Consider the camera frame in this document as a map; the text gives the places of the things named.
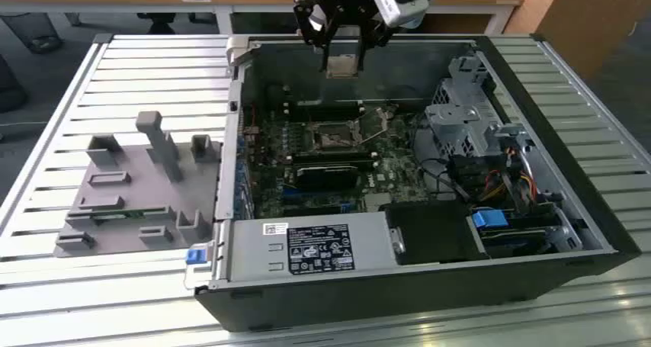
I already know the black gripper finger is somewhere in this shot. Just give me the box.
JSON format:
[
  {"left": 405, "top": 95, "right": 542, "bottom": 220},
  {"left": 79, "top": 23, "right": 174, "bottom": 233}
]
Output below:
[
  {"left": 355, "top": 17, "right": 394, "bottom": 74},
  {"left": 292, "top": 0, "right": 333, "bottom": 74}
]

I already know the silver square CPU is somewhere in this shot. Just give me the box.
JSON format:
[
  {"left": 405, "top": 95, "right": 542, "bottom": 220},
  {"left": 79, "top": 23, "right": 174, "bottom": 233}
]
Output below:
[{"left": 327, "top": 55, "right": 361, "bottom": 79}]

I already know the metal CPU socket cover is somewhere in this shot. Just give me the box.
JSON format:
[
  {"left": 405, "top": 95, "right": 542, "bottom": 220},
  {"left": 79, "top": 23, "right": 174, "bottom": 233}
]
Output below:
[{"left": 355, "top": 104, "right": 394, "bottom": 144}]

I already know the black RAM slot bank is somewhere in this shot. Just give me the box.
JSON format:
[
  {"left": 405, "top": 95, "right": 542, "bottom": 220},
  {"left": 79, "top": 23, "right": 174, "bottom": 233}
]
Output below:
[
  {"left": 292, "top": 98, "right": 371, "bottom": 122},
  {"left": 290, "top": 150, "right": 379, "bottom": 168}
]

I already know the black CPU socket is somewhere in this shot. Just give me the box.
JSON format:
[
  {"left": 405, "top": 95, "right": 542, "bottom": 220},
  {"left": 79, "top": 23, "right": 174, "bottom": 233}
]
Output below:
[{"left": 307, "top": 120, "right": 366, "bottom": 152}]

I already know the silver metal drive cage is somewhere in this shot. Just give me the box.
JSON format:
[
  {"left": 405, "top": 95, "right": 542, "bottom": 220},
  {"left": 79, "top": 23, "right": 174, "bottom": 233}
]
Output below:
[{"left": 425, "top": 55, "right": 535, "bottom": 158}]

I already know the black chair base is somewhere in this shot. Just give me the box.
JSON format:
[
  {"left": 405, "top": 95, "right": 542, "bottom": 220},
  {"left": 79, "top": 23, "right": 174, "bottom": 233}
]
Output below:
[{"left": 135, "top": 12, "right": 178, "bottom": 35}]

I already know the green motherboard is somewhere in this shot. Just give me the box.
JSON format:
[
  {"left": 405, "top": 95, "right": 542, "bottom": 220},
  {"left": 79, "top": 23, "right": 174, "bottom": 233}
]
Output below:
[{"left": 238, "top": 102, "right": 439, "bottom": 220}]

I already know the black graphics card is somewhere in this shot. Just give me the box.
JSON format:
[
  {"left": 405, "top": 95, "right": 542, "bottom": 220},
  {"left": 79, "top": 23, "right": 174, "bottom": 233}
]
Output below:
[{"left": 294, "top": 163, "right": 361, "bottom": 190}]

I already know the brown wooden cabinet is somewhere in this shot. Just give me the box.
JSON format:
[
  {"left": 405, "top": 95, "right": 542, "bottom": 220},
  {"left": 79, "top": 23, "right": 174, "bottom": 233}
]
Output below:
[{"left": 503, "top": 0, "right": 651, "bottom": 83}]

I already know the silver chipset heatsink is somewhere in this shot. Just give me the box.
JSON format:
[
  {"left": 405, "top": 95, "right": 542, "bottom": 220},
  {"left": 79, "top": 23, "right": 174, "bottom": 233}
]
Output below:
[{"left": 363, "top": 192, "right": 397, "bottom": 213}]

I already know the black plastic shroud box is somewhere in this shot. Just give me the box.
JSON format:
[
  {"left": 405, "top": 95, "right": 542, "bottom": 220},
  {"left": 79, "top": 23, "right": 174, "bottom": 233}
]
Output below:
[{"left": 381, "top": 201, "right": 493, "bottom": 266}]

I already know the blue disk carrier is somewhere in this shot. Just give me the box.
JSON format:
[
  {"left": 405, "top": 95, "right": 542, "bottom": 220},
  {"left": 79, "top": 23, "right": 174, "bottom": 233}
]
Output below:
[{"left": 471, "top": 208, "right": 509, "bottom": 233}]

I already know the black mesh waste bin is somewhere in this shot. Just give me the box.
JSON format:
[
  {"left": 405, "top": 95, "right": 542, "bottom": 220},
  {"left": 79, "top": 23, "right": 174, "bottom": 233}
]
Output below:
[{"left": 0, "top": 13, "right": 66, "bottom": 54}]

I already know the grey plastic parts rack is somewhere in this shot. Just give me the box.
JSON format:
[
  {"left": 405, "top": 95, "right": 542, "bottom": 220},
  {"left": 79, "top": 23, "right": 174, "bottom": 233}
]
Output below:
[{"left": 54, "top": 110, "right": 226, "bottom": 259}]

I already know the silver power supply unit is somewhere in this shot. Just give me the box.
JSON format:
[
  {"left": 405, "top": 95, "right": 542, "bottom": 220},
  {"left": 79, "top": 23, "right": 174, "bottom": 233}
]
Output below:
[{"left": 226, "top": 211, "right": 399, "bottom": 281}]

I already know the green RAM stick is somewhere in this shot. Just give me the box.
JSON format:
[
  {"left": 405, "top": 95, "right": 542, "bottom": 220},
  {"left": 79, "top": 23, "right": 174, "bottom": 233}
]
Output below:
[{"left": 91, "top": 207, "right": 167, "bottom": 223}]

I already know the black hard disk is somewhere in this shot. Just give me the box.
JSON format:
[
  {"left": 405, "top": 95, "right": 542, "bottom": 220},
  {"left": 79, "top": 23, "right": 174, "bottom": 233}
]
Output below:
[{"left": 481, "top": 228, "right": 555, "bottom": 255}]

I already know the black open PC case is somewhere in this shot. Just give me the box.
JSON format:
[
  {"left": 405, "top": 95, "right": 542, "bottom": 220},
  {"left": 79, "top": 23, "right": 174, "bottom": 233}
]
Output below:
[{"left": 195, "top": 34, "right": 643, "bottom": 333}]

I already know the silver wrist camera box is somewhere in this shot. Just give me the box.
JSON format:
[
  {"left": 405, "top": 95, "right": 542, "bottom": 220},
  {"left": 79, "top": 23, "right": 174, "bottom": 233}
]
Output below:
[{"left": 373, "top": 0, "right": 431, "bottom": 30}]

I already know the grey case handle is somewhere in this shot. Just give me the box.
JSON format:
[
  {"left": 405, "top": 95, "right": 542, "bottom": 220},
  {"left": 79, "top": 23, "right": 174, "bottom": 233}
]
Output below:
[{"left": 226, "top": 36, "right": 255, "bottom": 66}]

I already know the black internal cable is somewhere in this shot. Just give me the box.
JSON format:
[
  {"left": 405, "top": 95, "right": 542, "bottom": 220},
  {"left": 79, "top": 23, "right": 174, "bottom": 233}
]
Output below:
[{"left": 414, "top": 156, "right": 481, "bottom": 204}]

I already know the orange yellow wire bundle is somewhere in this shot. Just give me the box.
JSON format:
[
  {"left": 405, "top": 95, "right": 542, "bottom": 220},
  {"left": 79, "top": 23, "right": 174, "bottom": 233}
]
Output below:
[{"left": 481, "top": 170, "right": 541, "bottom": 204}]

